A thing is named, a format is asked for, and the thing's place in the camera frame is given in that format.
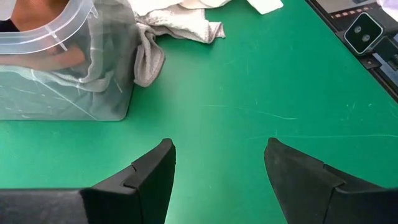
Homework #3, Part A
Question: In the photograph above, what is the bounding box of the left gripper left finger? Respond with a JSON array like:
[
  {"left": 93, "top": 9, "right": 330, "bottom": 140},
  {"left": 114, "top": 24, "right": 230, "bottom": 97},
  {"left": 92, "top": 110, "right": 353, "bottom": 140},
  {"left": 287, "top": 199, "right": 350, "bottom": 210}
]
[{"left": 0, "top": 138, "right": 177, "bottom": 224}]

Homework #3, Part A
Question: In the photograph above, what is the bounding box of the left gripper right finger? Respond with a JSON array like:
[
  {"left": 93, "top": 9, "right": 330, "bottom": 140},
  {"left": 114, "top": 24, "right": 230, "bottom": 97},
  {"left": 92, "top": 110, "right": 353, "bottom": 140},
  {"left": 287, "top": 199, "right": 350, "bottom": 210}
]
[{"left": 263, "top": 137, "right": 398, "bottom": 224}]

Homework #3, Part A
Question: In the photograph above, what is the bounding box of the dark grey waffle towel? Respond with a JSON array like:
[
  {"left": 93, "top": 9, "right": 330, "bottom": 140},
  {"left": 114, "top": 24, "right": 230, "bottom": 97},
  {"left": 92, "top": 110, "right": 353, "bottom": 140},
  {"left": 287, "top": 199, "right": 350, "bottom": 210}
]
[{"left": 0, "top": 63, "right": 133, "bottom": 121}]

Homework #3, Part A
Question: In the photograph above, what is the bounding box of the orange towel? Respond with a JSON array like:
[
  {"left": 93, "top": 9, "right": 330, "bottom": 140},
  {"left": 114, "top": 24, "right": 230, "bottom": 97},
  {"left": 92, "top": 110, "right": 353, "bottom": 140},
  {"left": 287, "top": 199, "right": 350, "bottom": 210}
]
[{"left": 11, "top": 0, "right": 86, "bottom": 71}]

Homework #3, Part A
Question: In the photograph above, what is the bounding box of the clear plastic bin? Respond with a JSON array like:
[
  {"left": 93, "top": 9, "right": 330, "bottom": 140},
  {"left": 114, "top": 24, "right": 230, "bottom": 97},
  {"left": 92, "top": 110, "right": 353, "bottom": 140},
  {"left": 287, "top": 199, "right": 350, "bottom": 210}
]
[{"left": 0, "top": 0, "right": 139, "bottom": 122}]

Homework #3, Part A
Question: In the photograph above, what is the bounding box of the beige grey towel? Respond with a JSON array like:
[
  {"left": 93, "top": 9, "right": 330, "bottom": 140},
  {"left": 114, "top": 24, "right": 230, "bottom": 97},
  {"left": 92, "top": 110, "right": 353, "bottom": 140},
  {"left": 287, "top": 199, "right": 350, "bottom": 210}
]
[{"left": 126, "top": 0, "right": 233, "bottom": 88}]

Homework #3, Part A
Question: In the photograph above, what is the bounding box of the white flat card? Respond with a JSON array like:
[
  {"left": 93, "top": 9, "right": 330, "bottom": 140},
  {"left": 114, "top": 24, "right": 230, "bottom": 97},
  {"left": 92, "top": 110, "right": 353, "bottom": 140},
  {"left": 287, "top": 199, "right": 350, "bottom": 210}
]
[{"left": 246, "top": 0, "right": 285, "bottom": 16}]

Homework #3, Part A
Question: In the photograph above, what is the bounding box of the black table edge rail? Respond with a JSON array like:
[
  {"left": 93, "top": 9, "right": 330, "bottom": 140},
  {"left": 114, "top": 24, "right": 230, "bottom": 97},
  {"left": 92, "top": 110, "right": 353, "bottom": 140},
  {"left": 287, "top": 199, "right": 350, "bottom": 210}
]
[{"left": 305, "top": 0, "right": 398, "bottom": 104}]

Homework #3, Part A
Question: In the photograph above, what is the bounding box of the black camera device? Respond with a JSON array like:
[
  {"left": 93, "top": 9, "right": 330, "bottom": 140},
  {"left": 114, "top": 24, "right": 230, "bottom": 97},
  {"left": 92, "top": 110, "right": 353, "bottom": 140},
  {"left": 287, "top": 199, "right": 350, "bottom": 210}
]
[{"left": 343, "top": 12, "right": 385, "bottom": 55}]

